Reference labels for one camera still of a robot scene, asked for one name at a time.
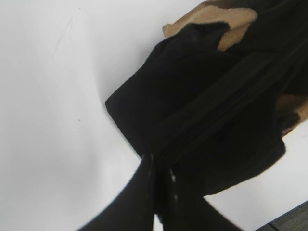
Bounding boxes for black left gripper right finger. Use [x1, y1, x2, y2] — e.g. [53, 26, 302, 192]
[158, 169, 238, 231]

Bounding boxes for black tote bag tan handles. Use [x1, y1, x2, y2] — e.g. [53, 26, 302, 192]
[105, 0, 308, 196]

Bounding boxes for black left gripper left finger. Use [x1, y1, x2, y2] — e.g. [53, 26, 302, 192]
[80, 154, 155, 231]

